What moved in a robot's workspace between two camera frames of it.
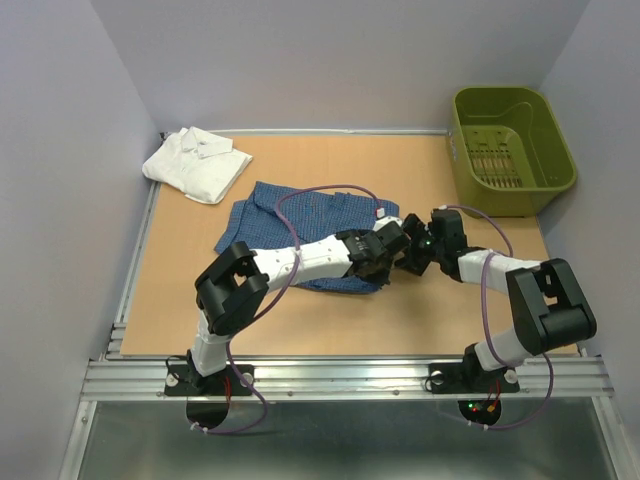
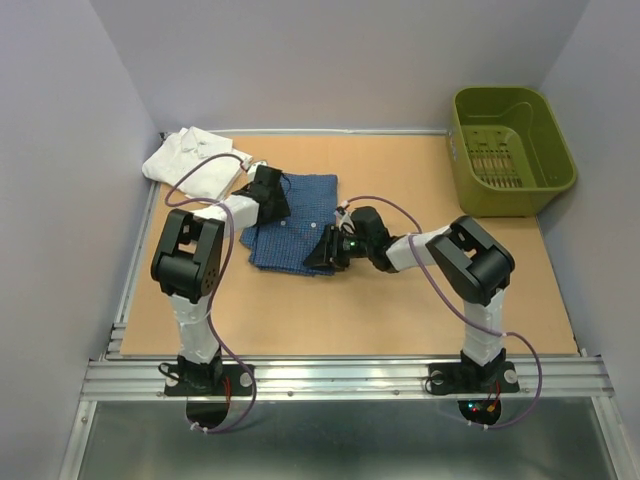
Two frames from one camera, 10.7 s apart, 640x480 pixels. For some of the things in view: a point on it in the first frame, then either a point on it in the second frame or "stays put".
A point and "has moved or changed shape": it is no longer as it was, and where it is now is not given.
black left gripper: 383,277 → 282,210
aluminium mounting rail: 347,380 stays put
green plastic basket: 509,154 stays put
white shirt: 203,165 stays put
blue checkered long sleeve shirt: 272,216 has moved or changed shape
